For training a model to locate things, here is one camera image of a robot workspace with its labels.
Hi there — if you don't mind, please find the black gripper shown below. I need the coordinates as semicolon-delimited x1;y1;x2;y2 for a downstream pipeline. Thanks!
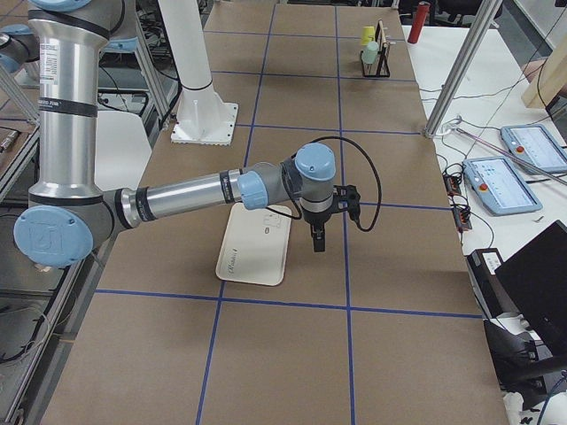
302;207;332;252

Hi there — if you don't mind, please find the green plastic cup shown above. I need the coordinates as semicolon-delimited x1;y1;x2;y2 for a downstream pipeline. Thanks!
361;42;381;66

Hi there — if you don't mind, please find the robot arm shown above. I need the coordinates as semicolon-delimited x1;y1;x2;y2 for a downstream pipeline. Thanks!
13;1;337;267

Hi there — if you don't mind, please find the cream rabbit tray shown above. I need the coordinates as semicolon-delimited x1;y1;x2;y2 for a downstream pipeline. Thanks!
215;203;291;286

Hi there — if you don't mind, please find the yellow plastic cup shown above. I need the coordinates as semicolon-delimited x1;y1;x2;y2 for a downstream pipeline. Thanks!
360;26;376;46

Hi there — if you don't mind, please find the metal rod with hook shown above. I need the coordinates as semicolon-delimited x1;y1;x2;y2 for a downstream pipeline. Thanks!
441;119;566;186

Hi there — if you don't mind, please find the near blue teach pendant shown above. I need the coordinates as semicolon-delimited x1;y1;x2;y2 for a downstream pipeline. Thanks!
462;156;543;216

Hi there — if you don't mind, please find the blue teach pendant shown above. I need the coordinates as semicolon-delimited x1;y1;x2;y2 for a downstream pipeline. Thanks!
501;124;566;174
462;156;543;216

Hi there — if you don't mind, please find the black laptop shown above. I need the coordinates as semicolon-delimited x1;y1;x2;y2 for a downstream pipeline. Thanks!
495;220;566;355

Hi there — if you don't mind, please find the far blue teach pendant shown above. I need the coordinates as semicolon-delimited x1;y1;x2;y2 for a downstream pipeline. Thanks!
501;124;566;174

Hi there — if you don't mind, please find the red cylindrical bottle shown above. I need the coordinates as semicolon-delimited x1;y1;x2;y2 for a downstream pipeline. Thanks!
408;1;431;44

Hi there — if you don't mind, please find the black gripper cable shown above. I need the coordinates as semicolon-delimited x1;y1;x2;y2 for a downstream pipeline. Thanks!
305;136;383;233

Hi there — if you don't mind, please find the white pedestal column base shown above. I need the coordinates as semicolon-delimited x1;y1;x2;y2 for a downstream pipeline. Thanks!
159;0;238;145

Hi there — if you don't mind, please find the black wire cup rack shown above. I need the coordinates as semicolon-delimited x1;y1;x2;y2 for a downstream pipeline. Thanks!
359;19;391;79

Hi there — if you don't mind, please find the aluminium frame post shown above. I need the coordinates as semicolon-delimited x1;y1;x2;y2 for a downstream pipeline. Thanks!
423;0;502;138

